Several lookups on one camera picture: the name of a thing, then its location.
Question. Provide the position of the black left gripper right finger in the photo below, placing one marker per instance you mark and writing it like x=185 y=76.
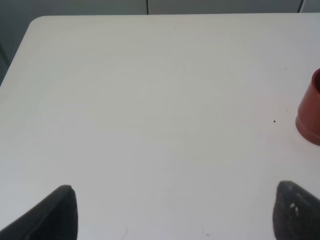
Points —
x=296 y=213

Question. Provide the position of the red plastic cup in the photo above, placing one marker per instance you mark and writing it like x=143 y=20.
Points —
x=307 y=120

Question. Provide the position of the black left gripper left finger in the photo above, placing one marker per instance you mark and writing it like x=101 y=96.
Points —
x=54 y=218

